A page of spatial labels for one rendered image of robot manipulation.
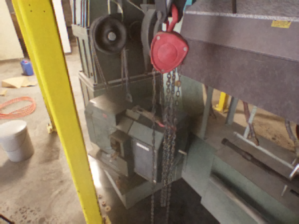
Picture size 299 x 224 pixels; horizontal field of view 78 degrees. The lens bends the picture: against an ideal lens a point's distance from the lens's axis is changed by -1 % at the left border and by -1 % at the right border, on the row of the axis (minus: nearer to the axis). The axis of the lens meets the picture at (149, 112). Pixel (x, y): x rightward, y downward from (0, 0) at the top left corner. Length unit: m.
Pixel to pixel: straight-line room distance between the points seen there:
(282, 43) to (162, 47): 0.57
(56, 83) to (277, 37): 0.99
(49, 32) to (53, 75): 0.15
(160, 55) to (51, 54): 0.40
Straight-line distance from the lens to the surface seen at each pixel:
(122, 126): 1.29
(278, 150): 1.66
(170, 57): 0.75
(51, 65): 0.80
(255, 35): 1.13
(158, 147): 1.13
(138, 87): 2.01
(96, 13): 1.74
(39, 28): 0.78
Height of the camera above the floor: 1.53
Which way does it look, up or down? 31 degrees down
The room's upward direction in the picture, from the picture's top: straight up
